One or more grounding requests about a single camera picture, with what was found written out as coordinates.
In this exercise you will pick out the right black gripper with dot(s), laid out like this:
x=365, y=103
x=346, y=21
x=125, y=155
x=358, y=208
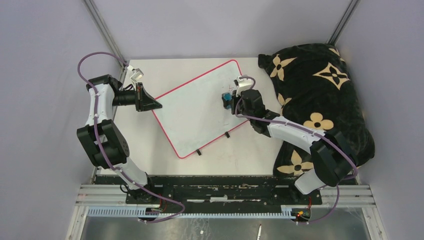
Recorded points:
x=234, y=93

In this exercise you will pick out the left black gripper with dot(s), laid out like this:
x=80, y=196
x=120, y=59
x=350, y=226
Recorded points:
x=144, y=101

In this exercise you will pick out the blue whiteboard eraser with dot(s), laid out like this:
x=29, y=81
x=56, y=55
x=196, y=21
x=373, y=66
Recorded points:
x=226, y=99

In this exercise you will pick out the red framed whiteboard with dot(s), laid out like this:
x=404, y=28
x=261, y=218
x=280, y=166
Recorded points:
x=193, y=114

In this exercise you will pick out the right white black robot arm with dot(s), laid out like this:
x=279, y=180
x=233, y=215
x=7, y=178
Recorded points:
x=332, y=158

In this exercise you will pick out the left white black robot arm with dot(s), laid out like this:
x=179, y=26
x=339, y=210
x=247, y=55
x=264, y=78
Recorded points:
x=101, y=139

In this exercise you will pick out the black floral plush blanket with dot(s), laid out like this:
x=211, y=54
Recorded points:
x=314, y=89

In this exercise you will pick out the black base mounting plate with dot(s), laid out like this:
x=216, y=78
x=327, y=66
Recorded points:
x=199, y=187

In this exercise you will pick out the white marker pen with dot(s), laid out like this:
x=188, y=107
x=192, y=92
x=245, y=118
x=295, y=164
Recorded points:
x=258, y=237

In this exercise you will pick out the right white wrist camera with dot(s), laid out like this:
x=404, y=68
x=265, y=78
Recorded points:
x=244, y=82

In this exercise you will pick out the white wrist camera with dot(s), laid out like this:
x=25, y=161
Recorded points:
x=244, y=82
x=135, y=73

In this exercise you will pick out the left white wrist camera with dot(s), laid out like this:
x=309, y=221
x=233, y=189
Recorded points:
x=135, y=73

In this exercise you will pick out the left aluminium corner post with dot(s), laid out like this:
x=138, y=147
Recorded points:
x=102, y=27

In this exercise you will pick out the aluminium corner post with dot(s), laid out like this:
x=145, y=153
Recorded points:
x=341, y=24
x=102, y=27

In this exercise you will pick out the right aluminium corner post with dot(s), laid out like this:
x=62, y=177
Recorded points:
x=341, y=24

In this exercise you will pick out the blue toothed cable duct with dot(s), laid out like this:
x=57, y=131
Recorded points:
x=141, y=212

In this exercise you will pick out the aluminium frame rails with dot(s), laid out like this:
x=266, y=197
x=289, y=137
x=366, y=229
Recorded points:
x=329, y=198

